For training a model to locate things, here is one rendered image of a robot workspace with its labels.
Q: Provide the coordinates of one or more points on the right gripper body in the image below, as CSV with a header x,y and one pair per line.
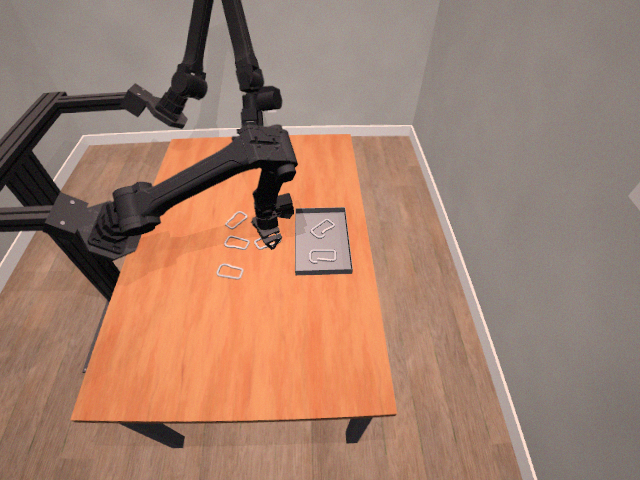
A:
x,y
263,230

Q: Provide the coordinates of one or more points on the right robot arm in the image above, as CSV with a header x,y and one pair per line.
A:
x,y
274,153

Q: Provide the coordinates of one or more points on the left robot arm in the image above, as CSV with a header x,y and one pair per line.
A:
x,y
185,84

